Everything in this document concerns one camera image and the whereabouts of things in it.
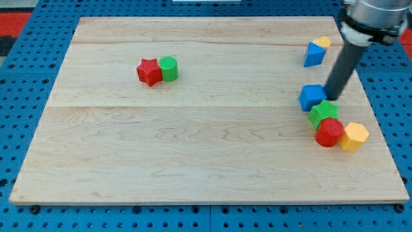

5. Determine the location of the blue cube block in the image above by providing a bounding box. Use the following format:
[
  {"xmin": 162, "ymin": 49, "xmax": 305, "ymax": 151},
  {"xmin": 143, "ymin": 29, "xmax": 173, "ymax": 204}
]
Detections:
[{"xmin": 299, "ymin": 84, "xmax": 327, "ymax": 111}]

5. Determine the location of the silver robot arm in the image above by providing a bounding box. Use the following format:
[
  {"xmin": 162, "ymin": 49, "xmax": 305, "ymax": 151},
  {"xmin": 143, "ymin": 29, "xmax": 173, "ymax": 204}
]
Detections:
[{"xmin": 339, "ymin": 0, "xmax": 411, "ymax": 47}]

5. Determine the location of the wooden board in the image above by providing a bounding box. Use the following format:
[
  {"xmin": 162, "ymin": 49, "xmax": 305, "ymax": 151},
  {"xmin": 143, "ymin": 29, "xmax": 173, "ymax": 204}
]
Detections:
[{"xmin": 9, "ymin": 17, "xmax": 409, "ymax": 206}]

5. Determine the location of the green cylinder block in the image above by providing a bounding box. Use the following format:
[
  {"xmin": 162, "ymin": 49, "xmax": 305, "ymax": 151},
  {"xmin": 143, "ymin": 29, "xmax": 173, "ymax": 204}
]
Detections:
[{"xmin": 158, "ymin": 56, "xmax": 178, "ymax": 82}]

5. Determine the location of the red star block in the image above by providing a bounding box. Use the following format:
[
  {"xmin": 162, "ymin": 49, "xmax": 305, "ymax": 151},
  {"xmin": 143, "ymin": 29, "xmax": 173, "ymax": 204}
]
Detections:
[{"xmin": 136, "ymin": 59, "xmax": 163, "ymax": 87}]

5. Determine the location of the green star block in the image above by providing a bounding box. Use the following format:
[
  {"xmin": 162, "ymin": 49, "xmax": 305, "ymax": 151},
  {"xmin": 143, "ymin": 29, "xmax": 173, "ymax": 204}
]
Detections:
[{"xmin": 308, "ymin": 100, "xmax": 339, "ymax": 130}]

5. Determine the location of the red cylinder block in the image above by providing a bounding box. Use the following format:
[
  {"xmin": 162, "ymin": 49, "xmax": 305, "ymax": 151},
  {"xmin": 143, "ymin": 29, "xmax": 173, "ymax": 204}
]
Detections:
[{"xmin": 315, "ymin": 118, "xmax": 344, "ymax": 148}]

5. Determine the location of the blue triangular prism block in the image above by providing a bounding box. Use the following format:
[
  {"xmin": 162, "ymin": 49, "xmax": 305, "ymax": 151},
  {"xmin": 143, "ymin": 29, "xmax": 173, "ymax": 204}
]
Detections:
[{"xmin": 303, "ymin": 42, "xmax": 326, "ymax": 67}]

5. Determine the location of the yellow heart block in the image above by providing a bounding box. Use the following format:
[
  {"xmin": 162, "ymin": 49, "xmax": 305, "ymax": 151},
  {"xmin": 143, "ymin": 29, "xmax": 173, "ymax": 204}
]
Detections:
[{"xmin": 312, "ymin": 36, "xmax": 332, "ymax": 50}]

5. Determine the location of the yellow hexagon block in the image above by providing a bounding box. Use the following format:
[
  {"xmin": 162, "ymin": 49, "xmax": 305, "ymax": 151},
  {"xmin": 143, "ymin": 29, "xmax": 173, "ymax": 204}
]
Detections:
[{"xmin": 338, "ymin": 122, "xmax": 370, "ymax": 152}]

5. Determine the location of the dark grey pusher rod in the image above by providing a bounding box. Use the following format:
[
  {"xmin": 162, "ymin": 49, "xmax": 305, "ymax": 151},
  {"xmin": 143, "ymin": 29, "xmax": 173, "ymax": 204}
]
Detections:
[{"xmin": 323, "ymin": 41, "xmax": 366, "ymax": 101}]

